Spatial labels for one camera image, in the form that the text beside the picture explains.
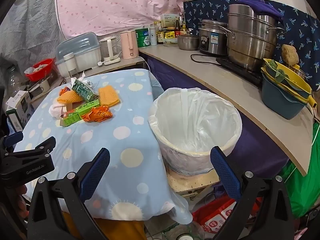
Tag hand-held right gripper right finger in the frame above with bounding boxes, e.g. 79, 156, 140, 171
210, 146, 295, 240

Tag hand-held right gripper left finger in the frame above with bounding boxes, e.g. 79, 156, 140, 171
27, 147, 110, 240

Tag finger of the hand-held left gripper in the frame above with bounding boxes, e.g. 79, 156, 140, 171
6, 136, 57, 160
0, 131, 24, 155

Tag pink stained paper towel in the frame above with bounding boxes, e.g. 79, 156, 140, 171
49, 102, 67, 119

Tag long green cardboard box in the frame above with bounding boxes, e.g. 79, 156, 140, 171
60, 99, 100, 127

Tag orange printed snack wrapper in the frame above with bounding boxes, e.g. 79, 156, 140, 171
82, 106, 113, 123

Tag white bin with plastic liner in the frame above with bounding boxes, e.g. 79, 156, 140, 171
148, 87, 243, 177

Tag green drink carton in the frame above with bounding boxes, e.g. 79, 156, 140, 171
72, 79, 97, 102

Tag white paper towel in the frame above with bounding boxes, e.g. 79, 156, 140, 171
70, 71, 94, 90

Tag person's left hand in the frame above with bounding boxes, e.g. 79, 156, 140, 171
14, 184, 32, 220

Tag wooden stool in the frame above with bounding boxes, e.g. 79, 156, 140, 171
166, 169, 220, 195

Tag white cardboard box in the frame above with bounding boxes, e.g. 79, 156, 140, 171
5, 90, 35, 133

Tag blue planet print blanket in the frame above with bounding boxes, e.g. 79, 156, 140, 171
14, 69, 193, 224

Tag red white package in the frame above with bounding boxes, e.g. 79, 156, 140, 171
192, 196, 263, 233

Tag curled orange foam net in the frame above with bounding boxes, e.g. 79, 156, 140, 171
57, 90, 83, 104

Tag mustard yellow cloth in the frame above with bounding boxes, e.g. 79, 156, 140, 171
62, 211, 147, 240

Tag red plastic basin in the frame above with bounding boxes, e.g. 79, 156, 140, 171
24, 58, 55, 82

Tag clear plastic bottle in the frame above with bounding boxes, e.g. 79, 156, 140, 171
162, 224, 215, 240

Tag green plastic bag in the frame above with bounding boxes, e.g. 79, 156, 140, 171
282, 122, 320, 218

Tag white blender bottle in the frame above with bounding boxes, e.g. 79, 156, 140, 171
63, 52, 77, 77

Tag black induction cooktop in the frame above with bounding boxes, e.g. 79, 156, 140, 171
216, 57, 263, 88

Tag white dish rack blue lid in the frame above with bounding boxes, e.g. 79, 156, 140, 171
55, 32, 102, 77

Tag grey striped cloth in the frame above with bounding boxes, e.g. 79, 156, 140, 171
0, 0, 63, 65

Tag stacked yellow basins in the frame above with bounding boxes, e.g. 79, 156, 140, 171
261, 58, 317, 104

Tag glass electric kettle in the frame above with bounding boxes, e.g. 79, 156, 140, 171
99, 36, 121, 65

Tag large stacked steel steamer pot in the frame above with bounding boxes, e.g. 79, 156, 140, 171
226, 4, 287, 72

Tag steel rice cooker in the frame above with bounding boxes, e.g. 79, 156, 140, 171
198, 19, 229, 56

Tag pink electric kettle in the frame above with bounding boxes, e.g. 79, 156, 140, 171
120, 31, 139, 60

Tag small steel pot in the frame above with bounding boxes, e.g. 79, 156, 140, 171
177, 34, 200, 51

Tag tan loofah sponge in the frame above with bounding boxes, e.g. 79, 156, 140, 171
281, 44, 300, 65

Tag green tin can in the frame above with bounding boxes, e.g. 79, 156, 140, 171
135, 28, 150, 48

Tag white slim bottle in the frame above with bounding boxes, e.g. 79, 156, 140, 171
149, 26, 158, 46

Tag dark sauce bottle cream label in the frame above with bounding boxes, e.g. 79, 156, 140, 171
156, 21, 165, 44

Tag sauce bottle red label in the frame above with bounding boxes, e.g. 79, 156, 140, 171
174, 18, 182, 38

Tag pink dotted cloth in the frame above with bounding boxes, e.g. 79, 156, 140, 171
55, 0, 198, 37

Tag white green carton box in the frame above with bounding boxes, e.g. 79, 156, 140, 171
160, 13, 180, 28

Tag navy floral cloth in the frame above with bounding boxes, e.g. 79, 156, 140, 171
183, 0, 320, 90

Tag purple cloth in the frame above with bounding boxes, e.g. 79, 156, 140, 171
235, 0, 284, 22

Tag black power cable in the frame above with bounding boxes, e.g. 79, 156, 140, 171
190, 53, 218, 63

